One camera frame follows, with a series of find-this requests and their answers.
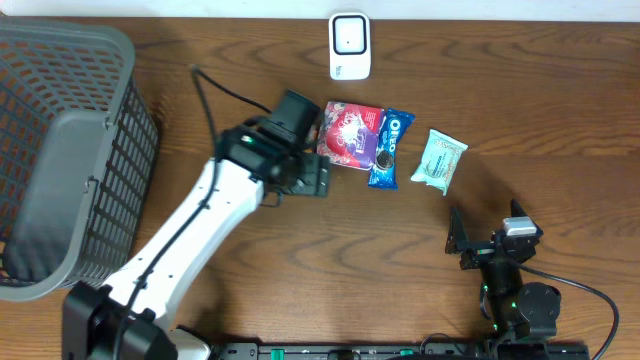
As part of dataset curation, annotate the light green snack packet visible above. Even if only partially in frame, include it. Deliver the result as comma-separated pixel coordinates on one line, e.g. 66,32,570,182
410,129,468,196

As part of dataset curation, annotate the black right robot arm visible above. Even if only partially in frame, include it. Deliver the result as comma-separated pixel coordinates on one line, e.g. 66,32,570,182
445,200,561,340

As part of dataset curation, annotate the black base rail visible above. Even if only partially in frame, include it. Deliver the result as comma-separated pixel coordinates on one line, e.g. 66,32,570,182
209,342,590,360

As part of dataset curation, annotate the blue Oreo cookie pack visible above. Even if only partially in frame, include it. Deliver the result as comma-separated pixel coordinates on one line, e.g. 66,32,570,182
368,108,415,190

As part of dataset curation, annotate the red purple snack bag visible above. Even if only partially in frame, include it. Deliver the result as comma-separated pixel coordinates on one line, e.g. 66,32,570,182
316,101,385,170

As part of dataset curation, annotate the white barcode scanner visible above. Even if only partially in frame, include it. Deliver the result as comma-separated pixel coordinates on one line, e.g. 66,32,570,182
328,12,372,81

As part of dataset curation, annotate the grey plastic mesh basket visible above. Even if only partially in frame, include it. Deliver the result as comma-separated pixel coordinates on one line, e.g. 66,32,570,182
1,17,159,302

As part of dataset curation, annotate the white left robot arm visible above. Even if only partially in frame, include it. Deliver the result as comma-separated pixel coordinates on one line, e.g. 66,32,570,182
62,125,330,360

